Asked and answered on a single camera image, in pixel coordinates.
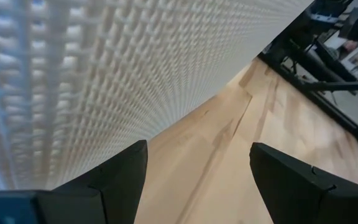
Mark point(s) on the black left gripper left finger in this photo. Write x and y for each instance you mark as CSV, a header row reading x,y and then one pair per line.
x,y
79,202

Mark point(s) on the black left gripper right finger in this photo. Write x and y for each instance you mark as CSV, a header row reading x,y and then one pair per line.
x,y
309,196

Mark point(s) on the white woven plastic basket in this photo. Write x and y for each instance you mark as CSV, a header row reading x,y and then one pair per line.
x,y
104,77

